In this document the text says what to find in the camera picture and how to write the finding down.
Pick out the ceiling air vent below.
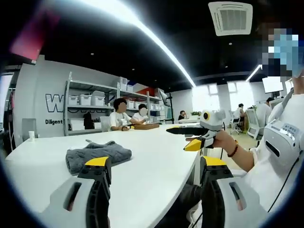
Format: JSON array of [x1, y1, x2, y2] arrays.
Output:
[[208, 1, 253, 37]]

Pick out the long ceiling light strip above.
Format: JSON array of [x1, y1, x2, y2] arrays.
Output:
[[78, 0, 197, 87]]

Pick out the white wall monitor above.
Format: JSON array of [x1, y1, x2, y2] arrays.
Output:
[[262, 76, 285, 94]]

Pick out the black backpack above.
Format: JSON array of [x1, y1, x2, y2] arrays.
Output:
[[83, 112, 94, 130]]

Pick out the black device cable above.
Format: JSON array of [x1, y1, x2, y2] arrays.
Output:
[[267, 156, 300, 212]]

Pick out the grey chair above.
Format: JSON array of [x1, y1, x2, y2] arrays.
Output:
[[21, 118, 38, 141]]

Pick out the white office chair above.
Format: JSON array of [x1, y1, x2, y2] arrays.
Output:
[[229, 117, 241, 135], [247, 109, 266, 140]]

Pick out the person's dark trousers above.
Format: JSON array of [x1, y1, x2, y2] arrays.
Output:
[[163, 182, 202, 228]]

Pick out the person's white shirt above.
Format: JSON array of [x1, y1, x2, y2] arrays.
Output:
[[237, 94, 304, 221]]

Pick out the short ceiling light strip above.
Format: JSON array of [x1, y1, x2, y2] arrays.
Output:
[[246, 64, 263, 83]]

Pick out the wooden tray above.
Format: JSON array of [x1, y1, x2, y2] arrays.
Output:
[[134, 123, 160, 130]]

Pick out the white chest device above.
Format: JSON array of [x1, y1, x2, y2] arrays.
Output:
[[263, 118, 304, 173]]

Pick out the black tripod stand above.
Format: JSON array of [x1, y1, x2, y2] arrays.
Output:
[[159, 89, 176, 124]]

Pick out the red bead bracelet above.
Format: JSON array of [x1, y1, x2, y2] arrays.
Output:
[[227, 139, 239, 158]]

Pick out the row of white storage boxes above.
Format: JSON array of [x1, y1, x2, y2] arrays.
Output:
[[68, 76, 167, 122]]

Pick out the grey towel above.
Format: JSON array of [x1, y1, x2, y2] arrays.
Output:
[[66, 140, 133, 176]]

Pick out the person's right hand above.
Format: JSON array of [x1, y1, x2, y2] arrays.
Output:
[[212, 130, 238, 155]]

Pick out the white flat box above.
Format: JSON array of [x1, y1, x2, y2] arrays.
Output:
[[68, 118, 85, 131]]

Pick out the grey metal storage shelf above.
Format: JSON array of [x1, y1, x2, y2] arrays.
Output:
[[63, 71, 173, 136]]

